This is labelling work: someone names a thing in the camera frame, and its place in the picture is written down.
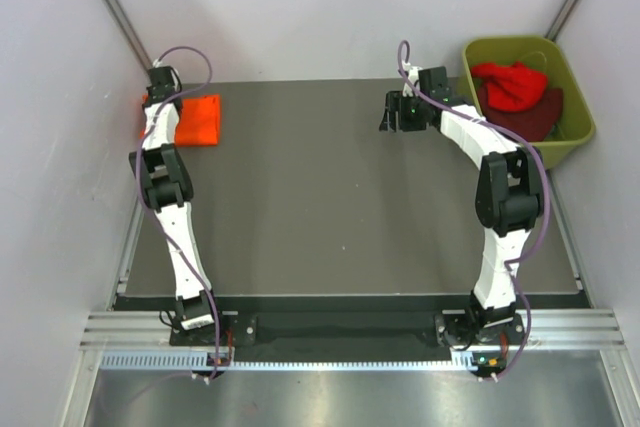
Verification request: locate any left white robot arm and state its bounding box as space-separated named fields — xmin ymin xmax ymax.
xmin=129 ymin=62 xmax=227 ymax=344

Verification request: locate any aluminium frame rail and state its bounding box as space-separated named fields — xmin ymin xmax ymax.
xmin=80 ymin=309 xmax=624 ymax=350

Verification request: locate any dark maroon t shirt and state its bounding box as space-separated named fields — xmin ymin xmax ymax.
xmin=477 ymin=86 xmax=564 ymax=142

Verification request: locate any red t shirt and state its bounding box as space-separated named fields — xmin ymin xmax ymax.
xmin=471 ymin=61 xmax=548 ymax=113

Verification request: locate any olive green plastic bin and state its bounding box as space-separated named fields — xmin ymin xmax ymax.
xmin=457 ymin=35 xmax=595 ymax=170

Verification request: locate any orange t shirt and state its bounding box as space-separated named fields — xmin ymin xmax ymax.
xmin=140 ymin=95 xmax=221 ymax=150

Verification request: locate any slotted grey cable duct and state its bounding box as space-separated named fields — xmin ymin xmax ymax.
xmin=101 ymin=351 xmax=477 ymax=372

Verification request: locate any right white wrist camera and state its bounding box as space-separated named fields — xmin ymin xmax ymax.
xmin=401 ymin=61 xmax=423 ymax=97

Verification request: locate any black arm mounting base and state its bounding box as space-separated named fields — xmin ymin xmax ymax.
xmin=170 ymin=294 xmax=524 ymax=363

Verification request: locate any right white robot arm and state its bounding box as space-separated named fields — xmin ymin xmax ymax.
xmin=379 ymin=60 xmax=544 ymax=343

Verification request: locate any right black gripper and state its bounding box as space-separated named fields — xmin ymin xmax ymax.
xmin=378 ymin=91 xmax=428 ymax=134

